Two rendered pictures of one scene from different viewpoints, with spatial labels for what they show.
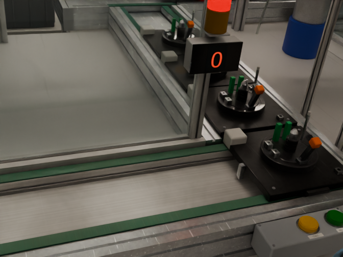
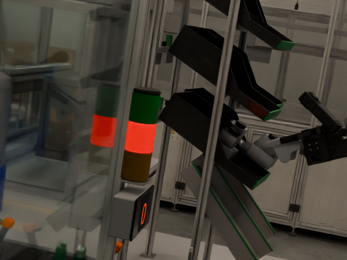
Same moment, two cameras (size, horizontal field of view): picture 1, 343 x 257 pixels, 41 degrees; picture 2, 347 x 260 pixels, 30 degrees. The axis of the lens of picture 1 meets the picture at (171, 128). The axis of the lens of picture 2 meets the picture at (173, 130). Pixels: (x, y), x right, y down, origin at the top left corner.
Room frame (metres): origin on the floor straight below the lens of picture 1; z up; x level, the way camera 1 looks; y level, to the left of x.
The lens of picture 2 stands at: (0.32, 0.80, 1.53)
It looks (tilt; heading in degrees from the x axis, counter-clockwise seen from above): 9 degrees down; 304
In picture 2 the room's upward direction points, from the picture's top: 9 degrees clockwise
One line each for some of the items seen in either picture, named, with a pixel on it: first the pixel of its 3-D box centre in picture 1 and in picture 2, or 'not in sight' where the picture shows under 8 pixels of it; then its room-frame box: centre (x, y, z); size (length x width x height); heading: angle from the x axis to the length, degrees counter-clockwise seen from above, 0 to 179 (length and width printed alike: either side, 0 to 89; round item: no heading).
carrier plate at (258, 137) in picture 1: (286, 159); not in sight; (0.94, -0.29, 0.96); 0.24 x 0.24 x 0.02; 24
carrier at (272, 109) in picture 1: (242, 92); not in sight; (1.17, -0.19, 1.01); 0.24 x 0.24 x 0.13; 24
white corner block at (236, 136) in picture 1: (234, 138); not in sight; (0.99, -0.16, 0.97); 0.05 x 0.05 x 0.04; 24
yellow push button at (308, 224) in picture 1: (308, 225); not in sight; (0.70, -0.30, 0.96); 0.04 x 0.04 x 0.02
